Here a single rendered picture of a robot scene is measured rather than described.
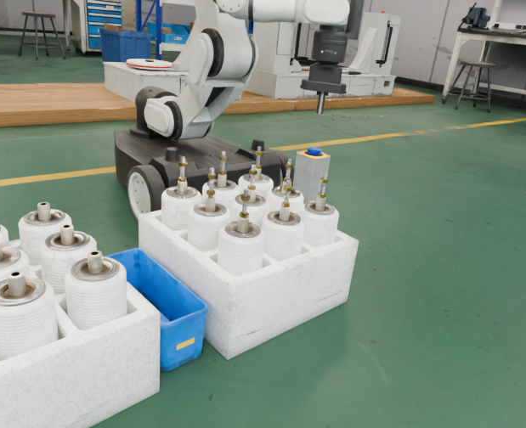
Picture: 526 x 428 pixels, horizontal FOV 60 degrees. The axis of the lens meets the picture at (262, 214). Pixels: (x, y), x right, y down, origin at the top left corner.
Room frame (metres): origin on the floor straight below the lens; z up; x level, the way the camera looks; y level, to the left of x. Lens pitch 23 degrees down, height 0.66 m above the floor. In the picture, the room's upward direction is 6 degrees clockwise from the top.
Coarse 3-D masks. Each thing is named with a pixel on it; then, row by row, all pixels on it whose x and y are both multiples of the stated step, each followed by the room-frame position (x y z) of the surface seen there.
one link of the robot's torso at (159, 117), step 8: (168, 96) 1.77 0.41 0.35; (152, 104) 1.69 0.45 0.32; (160, 104) 1.65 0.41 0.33; (144, 112) 1.72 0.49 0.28; (152, 112) 1.67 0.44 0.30; (160, 112) 1.63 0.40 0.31; (168, 112) 1.60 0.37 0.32; (152, 120) 1.67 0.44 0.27; (160, 120) 1.63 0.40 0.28; (168, 120) 1.60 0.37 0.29; (152, 128) 1.69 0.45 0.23; (160, 128) 1.63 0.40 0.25; (168, 128) 1.60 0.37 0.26; (168, 136) 1.61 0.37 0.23
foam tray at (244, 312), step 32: (160, 224) 0.98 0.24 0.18; (160, 256) 0.94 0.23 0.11; (192, 256) 0.85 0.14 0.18; (320, 256) 0.91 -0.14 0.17; (352, 256) 1.00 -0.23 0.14; (192, 288) 0.84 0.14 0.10; (224, 288) 0.76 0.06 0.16; (256, 288) 0.78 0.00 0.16; (288, 288) 0.85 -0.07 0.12; (320, 288) 0.92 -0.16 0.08; (224, 320) 0.75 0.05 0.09; (256, 320) 0.79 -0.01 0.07; (288, 320) 0.86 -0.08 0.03; (224, 352) 0.75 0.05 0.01
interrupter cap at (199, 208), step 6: (198, 204) 0.95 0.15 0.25; (204, 204) 0.96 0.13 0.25; (216, 204) 0.97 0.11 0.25; (198, 210) 0.92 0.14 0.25; (204, 210) 0.93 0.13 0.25; (216, 210) 0.94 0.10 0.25; (222, 210) 0.93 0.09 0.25; (204, 216) 0.90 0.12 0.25; (210, 216) 0.90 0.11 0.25; (216, 216) 0.90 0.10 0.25
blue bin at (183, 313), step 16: (112, 256) 0.91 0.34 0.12; (128, 256) 0.94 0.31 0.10; (144, 256) 0.94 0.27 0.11; (128, 272) 0.94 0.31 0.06; (144, 272) 0.93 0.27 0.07; (160, 272) 0.88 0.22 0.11; (144, 288) 0.93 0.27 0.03; (160, 288) 0.88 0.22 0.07; (176, 288) 0.83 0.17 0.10; (160, 304) 0.88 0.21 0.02; (176, 304) 0.83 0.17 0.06; (192, 304) 0.79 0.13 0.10; (160, 320) 0.69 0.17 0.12; (176, 320) 0.70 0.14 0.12; (192, 320) 0.72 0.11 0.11; (160, 336) 0.69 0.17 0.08; (176, 336) 0.70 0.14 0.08; (192, 336) 0.73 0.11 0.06; (160, 352) 0.70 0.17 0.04; (176, 352) 0.71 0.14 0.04; (192, 352) 0.73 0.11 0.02; (160, 368) 0.70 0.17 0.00
